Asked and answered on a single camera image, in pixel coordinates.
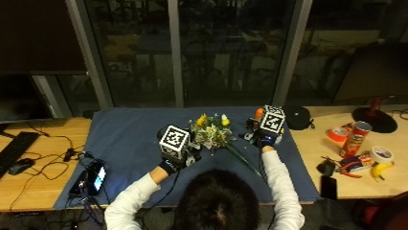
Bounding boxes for person's left hand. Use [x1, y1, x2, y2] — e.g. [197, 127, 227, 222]
[155, 125, 205, 176]

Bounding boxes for person's right hand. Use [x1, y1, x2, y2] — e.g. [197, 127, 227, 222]
[244, 116, 286, 149]

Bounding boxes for bouquet of yellow and white flowers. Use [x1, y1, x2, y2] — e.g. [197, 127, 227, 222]
[187, 112, 266, 178]

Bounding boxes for white marker cube on left glove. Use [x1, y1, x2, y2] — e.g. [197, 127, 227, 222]
[158, 125, 191, 161]

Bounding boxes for white marker cube on glove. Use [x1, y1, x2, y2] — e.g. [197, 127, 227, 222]
[258, 104, 287, 135]
[158, 125, 191, 161]

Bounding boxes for white marker cube on right glove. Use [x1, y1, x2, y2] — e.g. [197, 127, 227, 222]
[258, 104, 287, 135]

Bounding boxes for black round pouch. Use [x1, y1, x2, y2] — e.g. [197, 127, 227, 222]
[282, 104, 316, 131]

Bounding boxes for blue table cloth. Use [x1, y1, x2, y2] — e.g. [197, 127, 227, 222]
[52, 106, 322, 211]

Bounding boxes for the person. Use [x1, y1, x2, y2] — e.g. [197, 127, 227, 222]
[104, 145, 306, 230]

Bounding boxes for small black device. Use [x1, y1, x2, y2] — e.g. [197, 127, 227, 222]
[315, 158, 338, 177]

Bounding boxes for orange tape roll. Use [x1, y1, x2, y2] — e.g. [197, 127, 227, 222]
[326, 126, 351, 144]

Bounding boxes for black smartphone with lit screen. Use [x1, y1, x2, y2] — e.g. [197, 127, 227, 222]
[78, 160, 108, 196]

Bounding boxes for red snack can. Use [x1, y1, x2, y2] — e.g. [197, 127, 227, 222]
[338, 120, 373, 159]

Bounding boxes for colourful snack packet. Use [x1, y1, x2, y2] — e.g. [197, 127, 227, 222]
[338, 150, 377, 173]

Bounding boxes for black lamp base with red stem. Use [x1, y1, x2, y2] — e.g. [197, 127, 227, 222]
[351, 95, 400, 134]

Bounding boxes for white tape roll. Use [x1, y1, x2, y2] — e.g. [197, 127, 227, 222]
[368, 146, 395, 165]

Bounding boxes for yellow banana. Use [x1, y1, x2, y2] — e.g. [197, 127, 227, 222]
[369, 161, 395, 182]

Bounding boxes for black computer mouse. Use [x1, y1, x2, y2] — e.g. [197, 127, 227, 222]
[7, 157, 37, 176]

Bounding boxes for black keyboard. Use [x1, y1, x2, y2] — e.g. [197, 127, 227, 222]
[0, 130, 42, 179]

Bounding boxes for black monitor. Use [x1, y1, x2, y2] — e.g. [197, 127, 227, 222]
[0, 72, 53, 125]

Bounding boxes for red-handled pliers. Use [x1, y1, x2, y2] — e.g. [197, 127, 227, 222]
[335, 169, 364, 180]

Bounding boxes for black cable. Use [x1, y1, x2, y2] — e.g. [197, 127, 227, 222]
[8, 122, 86, 212]

